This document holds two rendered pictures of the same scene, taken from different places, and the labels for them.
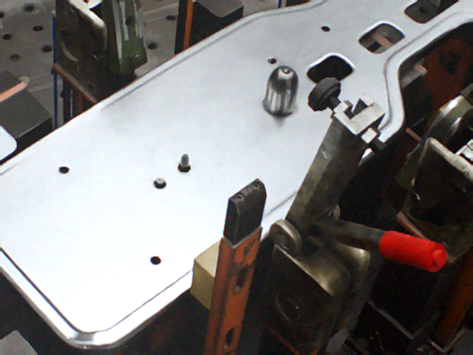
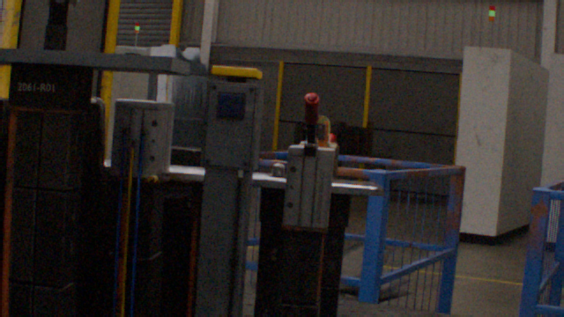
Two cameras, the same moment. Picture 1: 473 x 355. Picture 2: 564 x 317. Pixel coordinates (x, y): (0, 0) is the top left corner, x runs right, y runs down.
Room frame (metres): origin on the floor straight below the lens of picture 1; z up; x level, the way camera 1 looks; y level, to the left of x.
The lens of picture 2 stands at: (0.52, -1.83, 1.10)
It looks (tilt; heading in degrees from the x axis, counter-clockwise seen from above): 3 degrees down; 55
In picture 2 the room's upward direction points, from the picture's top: 5 degrees clockwise
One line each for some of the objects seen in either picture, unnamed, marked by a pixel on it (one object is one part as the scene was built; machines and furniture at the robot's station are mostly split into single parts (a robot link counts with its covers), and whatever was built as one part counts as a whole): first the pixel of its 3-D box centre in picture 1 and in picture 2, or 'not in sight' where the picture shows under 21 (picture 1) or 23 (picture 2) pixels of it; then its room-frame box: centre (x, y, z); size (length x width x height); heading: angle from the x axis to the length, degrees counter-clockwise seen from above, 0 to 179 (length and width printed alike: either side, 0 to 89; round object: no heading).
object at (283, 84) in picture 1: (281, 91); not in sight; (0.70, -0.03, 1.02); 0.03 x 0.03 x 0.07
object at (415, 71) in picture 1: (355, 131); not in sight; (0.83, -0.13, 0.84); 0.12 x 0.05 x 0.29; 51
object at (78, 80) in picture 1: (94, 106); not in sight; (0.78, 0.17, 0.87); 0.12 x 0.09 x 0.35; 51
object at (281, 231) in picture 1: (285, 236); not in sight; (0.50, -0.05, 1.06); 0.03 x 0.01 x 0.03; 51
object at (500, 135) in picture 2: not in sight; (506, 127); (8.26, 4.95, 1.22); 2.40 x 0.54 x 2.45; 28
